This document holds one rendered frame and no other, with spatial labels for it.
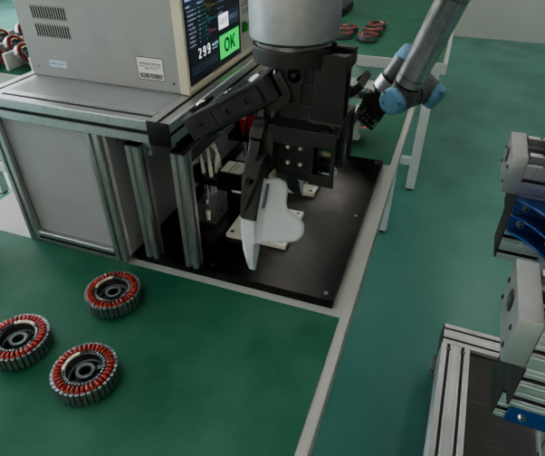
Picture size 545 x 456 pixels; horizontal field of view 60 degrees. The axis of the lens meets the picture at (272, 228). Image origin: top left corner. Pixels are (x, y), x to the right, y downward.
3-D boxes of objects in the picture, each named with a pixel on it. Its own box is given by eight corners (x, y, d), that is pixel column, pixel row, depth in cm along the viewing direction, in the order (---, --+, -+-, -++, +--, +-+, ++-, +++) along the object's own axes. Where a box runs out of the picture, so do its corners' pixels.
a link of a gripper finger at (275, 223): (289, 284, 42) (310, 183, 41) (229, 268, 44) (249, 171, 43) (298, 280, 45) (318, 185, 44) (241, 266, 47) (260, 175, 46)
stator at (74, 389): (134, 366, 85) (130, 353, 83) (90, 418, 77) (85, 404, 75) (86, 346, 89) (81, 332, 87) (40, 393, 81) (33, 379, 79)
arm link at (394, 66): (420, 60, 134) (400, 40, 136) (396, 90, 141) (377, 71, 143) (431, 59, 139) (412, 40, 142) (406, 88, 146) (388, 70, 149)
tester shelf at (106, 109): (289, 48, 137) (289, 32, 134) (170, 147, 85) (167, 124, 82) (157, 34, 149) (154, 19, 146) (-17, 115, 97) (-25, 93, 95)
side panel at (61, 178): (134, 255, 111) (106, 128, 92) (127, 263, 109) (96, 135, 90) (39, 231, 119) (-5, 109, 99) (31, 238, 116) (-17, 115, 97)
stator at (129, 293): (153, 298, 99) (150, 285, 97) (108, 328, 92) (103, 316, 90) (122, 274, 105) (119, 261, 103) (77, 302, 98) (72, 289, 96)
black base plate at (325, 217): (382, 166, 145) (383, 160, 144) (331, 308, 97) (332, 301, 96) (243, 144, 158) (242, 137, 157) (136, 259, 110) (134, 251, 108)
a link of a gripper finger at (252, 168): (249, 221, 42) (270, 122, 41) (234, 217, 42) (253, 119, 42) (266, 222, 46) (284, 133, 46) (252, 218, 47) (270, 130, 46)
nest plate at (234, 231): (303, 215, 120) (303, 211, 120) (284, 250, 109) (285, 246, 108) (249, 204, 124) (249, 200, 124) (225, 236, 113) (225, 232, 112)
